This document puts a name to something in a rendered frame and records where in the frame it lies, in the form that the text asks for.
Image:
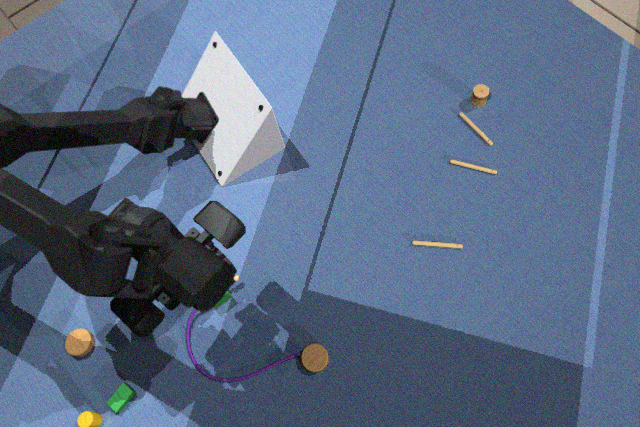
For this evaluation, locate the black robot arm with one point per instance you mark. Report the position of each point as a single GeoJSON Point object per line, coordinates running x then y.
{"type": "Point", "coordinates": [90, 251]}

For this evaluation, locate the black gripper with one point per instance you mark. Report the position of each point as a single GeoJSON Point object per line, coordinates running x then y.
{"type": "Point", "coordinates": [140, 315]}

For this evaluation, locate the short tan wooden cylinder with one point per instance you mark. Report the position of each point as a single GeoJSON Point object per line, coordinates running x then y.
{"type": "Point", "coordinates": [480, 94]}

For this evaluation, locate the thin wooden stick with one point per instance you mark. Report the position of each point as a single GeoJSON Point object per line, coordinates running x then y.
{"type": "Point", "coordinates": [463, 164]}
{"type": "Point", "coordinates": [476, 129]}
{"type": "Point", "coordinates": [437, 244]}

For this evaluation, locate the yellow cylinder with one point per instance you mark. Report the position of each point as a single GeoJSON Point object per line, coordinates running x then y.
{"type": "Point", "coordinates": [89, 419]}

